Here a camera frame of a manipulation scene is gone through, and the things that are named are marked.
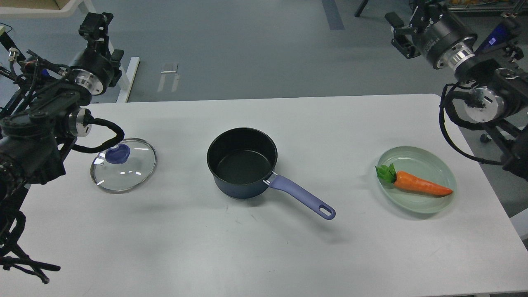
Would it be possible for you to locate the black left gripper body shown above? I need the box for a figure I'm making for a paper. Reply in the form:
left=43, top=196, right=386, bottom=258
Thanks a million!
left=71, top=12, right=124, bottom=96

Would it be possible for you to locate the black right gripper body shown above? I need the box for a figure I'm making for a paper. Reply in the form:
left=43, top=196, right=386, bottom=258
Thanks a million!
left=385, top=0, right=477, bottom=70

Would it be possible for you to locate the glass pot lid purple knob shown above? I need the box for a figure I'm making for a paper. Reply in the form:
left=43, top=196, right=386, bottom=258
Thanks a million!
left=90, top=138, right=158, bottom=194

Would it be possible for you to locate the dark blue saucepan purple handle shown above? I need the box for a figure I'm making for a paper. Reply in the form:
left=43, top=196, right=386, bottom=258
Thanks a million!
left=206, top=127, right=336, bottom=220

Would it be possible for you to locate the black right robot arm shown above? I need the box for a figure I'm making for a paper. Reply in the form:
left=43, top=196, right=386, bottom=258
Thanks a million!
left=384, top=0, right=528, bottom=180

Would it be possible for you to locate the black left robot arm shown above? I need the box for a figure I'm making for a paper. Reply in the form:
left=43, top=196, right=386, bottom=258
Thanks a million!
left=0, top=12, right=125, bottom=284

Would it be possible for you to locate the white caster leg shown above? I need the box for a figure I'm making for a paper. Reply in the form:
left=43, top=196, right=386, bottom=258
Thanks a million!
left=479, top=134, right=492, bottom=144

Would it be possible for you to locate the pale green glass plate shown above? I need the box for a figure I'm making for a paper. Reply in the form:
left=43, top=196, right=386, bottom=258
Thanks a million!
left=375, top=146, right=457, bottom=215

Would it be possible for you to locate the orange toy carrot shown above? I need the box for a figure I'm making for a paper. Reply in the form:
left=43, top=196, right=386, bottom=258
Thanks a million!
left=375, top=163, right=454, bottom=197

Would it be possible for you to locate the metal wire cart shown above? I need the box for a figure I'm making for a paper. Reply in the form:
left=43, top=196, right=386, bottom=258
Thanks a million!
left=445, top=0, right=528, bottom=17

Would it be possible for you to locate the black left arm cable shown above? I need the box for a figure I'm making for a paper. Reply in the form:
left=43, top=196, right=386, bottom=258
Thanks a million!
left=72, top=118, right=125, bottom=154

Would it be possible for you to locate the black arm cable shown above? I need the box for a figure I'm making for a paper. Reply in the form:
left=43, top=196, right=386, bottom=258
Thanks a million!
left=72, top=118, right=125, bottom=154
left=438, top=82, right=506, bottom=166

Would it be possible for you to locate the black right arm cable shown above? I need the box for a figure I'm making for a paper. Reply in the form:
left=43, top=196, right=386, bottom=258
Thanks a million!
left=438, top=82, right=506, bottom=166

